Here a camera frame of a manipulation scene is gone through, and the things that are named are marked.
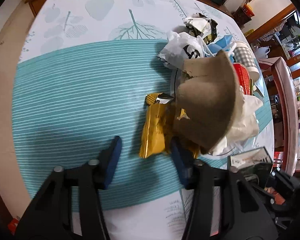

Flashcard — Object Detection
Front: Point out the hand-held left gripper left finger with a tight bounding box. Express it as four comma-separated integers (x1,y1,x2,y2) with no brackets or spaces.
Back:
14,136,122,240

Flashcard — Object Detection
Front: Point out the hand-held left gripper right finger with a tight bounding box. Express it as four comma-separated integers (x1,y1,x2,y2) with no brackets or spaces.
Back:
170,137,278,240

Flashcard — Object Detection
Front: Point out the yellow snack wrapper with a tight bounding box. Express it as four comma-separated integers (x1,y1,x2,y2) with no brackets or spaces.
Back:
139,93,200,159

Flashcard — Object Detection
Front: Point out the clear plastic packaging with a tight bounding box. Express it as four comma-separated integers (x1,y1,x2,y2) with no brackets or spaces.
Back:
230,147,270,171

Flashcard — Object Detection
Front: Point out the brown pulp carton piece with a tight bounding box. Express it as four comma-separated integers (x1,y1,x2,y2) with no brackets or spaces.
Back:
172,50,243,155

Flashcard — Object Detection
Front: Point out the white plastic bag black print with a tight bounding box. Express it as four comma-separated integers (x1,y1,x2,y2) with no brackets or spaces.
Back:
157,31,210,69

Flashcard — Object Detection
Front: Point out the blue face mask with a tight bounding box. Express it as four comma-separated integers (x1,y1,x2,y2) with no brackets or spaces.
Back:
210,34,238,63

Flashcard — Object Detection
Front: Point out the white and green wrapper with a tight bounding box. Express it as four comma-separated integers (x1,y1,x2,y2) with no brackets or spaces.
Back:
183,12,218,43

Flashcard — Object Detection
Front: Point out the thin white plastic bag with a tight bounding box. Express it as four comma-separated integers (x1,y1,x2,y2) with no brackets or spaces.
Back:
211,86,264,155

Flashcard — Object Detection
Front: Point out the leaf print tablecloth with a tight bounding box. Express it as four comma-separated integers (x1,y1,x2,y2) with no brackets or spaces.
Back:
12,0,275,240

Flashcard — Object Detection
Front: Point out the reddish wooden chair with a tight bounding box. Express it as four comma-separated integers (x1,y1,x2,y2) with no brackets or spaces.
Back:
259,57,300,175

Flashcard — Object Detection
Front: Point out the checkered paper cup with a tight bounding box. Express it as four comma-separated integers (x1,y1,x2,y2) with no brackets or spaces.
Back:
234,41,260,79

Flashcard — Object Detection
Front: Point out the red box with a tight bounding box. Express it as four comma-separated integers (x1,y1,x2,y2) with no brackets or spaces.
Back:
234,4,255,23

